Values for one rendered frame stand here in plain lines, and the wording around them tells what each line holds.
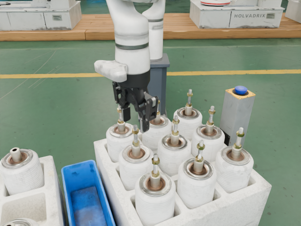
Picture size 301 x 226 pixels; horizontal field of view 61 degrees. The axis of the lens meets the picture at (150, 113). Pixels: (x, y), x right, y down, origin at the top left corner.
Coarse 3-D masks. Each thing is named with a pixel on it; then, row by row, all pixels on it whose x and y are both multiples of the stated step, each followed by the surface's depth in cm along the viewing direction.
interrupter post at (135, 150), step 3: (132, 144) 68; (132, 147) 67; (135, 147) 67; (138, 147) 67; (132, 150) 68; (135, 150) 67; (138, 150) 67; (132, 153) 69; (135, 153) 68; (138, 153) 68
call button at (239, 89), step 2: (236, 86) 86; (238, 86) 86; (240, 86) 86; (242, 86) 86; (236, 88) 85; (238, 88) 85; (240, 88) 85; (242, 88) 85; (244, 88) 85; (246, 88) 85; (236, 90) 85; (238, 90) 84; (240, 90) 84; (242, 90) 84; (244, 90) 84; (246, 90) 84; (236, 92) 85; (238, 92) 85; (240, 92) 84; (242, 92) 84; (244, 92) 84
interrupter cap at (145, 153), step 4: (140, 144) 72; (128, 148) 71; (140, 148) 71; (144, 148) 70; (148, 148) 70; (124, 152) 69; (128, 152) 69; (140, 152) 70; (144, 152) 69; (148, 152) 69; (124, 156) 68; (128, 156) 68; (132, 156) 68; (136, 156) 68; (140, 156) 68; (144, 156) 68; (148, 156) 68; (128, 160) 66; (132, 160) 67; (136, 160) 67; (140, 160) 67; (144, 160) 66
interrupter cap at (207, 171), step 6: (186, 162) 66; (192, 162) 66; (204, 162) 66; (186, 168) 64; (192, 168) 64; (204, 168) 64; (210, 168) 64; (186, 174) 62; (192, 174) 62; (198, 174) 62; (204, 174) 62; (210, 174) 62
